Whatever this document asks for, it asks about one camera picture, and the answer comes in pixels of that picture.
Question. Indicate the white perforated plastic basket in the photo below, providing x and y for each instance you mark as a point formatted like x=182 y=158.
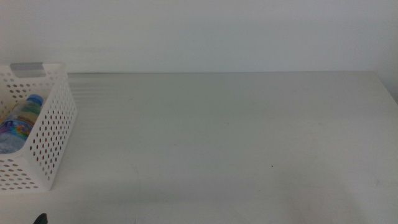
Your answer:
x=73 y=112

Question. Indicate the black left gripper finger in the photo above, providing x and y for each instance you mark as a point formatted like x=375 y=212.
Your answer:
x=41 y=219

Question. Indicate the water bottle with blue cap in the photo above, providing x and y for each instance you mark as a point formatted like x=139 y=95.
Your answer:
x=18 y=127

